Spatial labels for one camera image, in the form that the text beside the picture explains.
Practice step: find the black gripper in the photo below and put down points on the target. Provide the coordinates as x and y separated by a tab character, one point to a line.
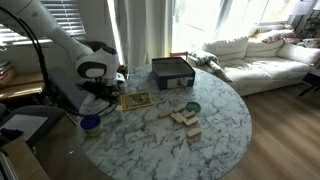
100	90

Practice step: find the green can with blue lid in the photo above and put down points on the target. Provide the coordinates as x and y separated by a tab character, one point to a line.
90	123

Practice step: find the white lid jar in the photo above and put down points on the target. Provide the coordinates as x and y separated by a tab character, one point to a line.
123	86

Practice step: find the dark blue open box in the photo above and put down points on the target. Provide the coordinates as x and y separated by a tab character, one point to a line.
158	80

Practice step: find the green round lid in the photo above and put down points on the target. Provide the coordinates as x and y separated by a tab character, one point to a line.
193	107

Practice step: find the light brown cardboard box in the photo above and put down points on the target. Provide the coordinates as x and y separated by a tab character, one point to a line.
23	163

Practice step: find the stack of books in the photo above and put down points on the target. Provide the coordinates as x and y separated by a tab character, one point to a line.
6	75

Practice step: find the small white can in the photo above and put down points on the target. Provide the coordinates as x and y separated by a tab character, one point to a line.
119	112

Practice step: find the yellow dog book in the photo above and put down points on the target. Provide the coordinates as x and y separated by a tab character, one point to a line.
136	101

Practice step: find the red cap bottle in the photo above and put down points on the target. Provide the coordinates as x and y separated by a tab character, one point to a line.
122	69

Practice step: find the grey upholstered chair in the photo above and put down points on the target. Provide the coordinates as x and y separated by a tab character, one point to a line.
66	90

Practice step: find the dark office chair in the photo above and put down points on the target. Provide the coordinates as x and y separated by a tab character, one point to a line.
50	113

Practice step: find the light wooden block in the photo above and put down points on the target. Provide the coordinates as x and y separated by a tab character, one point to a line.
165	113
179	108
191	121
188	114
178	117
194	132

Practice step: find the wooden desk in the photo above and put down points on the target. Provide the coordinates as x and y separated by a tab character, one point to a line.
23	85

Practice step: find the pale sheer curtain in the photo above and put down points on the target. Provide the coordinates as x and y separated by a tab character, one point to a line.
143	30

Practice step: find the white paper sheet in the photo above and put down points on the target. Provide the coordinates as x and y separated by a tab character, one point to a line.
23	125

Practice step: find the brown wooden chair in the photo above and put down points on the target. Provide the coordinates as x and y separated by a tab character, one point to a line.
178	53

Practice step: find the window with white blinds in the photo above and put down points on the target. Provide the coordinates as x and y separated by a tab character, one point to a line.
66	18

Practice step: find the black cloth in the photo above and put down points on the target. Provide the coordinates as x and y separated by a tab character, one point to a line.
10	133

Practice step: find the grey white blanket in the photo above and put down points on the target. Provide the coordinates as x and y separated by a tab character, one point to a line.
203	57

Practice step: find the large bright window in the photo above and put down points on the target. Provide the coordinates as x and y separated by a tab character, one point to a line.
200	16

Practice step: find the white sofa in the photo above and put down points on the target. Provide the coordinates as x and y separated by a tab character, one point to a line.
266	70

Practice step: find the patterned pillow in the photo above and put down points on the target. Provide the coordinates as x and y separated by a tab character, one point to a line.
276	35

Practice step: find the black coffee table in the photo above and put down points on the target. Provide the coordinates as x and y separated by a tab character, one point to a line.
313	78

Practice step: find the white lamp shade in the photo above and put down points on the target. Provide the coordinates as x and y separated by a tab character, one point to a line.
301	7

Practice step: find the green house plant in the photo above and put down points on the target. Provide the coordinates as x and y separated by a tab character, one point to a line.
311	28

